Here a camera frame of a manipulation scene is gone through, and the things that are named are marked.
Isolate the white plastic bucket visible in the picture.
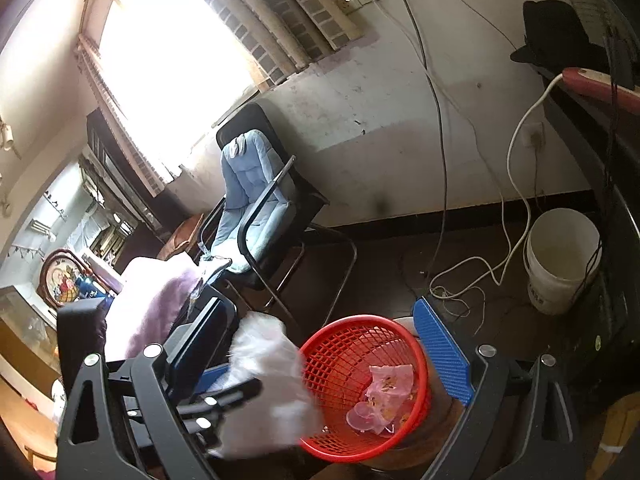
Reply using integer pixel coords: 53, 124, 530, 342
523, 208, 601, 315

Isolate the purple tablecloth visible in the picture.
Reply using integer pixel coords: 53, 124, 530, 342
104, 252, 201, 362

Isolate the white power cable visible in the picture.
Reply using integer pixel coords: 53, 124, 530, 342
428, 71, 566, 306

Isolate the black hat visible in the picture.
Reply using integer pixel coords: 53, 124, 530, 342
510, 0, 610, 74

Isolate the light blue chair cushion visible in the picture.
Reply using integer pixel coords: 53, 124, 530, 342
209, 129, 297, 274

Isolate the black power cable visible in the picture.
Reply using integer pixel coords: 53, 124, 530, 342
389, 0, 452, 281

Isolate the round decorative plate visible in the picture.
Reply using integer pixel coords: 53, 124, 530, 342
37, 249, 92, 309

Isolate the red power strip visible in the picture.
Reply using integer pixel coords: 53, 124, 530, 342
562, 67, 640, 115

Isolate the white tissue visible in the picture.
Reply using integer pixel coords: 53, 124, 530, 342
207, 312, 323, 460

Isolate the red mesh trash basket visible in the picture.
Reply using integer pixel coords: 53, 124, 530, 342
300, 314, 432, 463

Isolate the pink candy wrapper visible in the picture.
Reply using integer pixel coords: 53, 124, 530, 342
364, 364, 416, 434

